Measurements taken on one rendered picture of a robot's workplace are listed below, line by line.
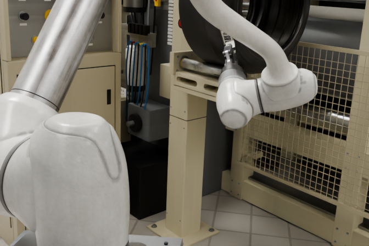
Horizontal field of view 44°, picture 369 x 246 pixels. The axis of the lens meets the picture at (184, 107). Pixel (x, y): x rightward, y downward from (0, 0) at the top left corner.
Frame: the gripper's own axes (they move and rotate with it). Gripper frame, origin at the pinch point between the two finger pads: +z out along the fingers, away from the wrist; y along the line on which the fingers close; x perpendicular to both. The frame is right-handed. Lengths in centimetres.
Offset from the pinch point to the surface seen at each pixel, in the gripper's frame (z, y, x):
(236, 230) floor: 11, 111, -29
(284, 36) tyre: 38.3, 23.0, 19.0
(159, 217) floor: 20, 100, -69
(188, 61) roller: 23.8, 14.0, -22.0
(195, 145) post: 22, 58, -34
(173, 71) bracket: 22.7, 16.1, -29.5
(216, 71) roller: 11.6, 14.7, -9.9
